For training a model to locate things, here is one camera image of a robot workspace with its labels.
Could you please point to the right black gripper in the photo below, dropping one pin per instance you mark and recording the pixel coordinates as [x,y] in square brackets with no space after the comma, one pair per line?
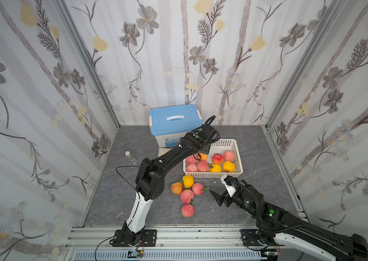
[225,196]

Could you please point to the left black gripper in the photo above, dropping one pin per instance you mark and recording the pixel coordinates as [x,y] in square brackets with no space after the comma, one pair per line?
[198,151]

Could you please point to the orange pink peach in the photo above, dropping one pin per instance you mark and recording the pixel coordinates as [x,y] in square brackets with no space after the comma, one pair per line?
[203,157]

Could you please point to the white perforated plastic basket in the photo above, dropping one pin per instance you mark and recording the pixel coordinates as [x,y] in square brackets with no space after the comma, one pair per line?
[219,147]

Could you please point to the orange red peach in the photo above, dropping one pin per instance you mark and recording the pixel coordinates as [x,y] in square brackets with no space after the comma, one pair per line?
[217,159]

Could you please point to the pink peach second row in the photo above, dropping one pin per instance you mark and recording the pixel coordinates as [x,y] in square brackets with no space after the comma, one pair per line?
[203,166]

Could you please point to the pink peach top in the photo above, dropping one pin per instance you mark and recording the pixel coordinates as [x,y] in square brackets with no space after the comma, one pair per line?
[192,167]

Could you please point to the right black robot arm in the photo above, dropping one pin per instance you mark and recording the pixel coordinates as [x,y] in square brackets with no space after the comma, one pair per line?
[283,228]

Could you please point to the pink peach bottom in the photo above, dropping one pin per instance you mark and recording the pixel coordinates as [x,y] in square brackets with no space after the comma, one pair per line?
[187,210]

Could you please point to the blue lid storage box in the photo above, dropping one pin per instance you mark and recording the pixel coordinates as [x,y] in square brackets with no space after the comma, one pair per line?
[169,124]

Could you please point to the small glass flask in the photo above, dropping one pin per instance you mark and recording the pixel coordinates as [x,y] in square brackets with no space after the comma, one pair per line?
[131,160]

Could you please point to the small green circuit board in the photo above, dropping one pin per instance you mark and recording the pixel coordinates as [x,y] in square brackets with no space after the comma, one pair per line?
[135,254]

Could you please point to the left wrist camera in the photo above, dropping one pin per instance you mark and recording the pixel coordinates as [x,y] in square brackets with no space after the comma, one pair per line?
[209,134]

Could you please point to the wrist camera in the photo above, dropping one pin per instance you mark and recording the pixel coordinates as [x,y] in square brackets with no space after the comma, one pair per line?
[229,181]
[209,134]

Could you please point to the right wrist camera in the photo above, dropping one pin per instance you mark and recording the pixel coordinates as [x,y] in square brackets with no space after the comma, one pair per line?
[229,181]

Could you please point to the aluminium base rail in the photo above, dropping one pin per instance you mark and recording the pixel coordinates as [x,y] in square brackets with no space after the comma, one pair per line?
[175,243]

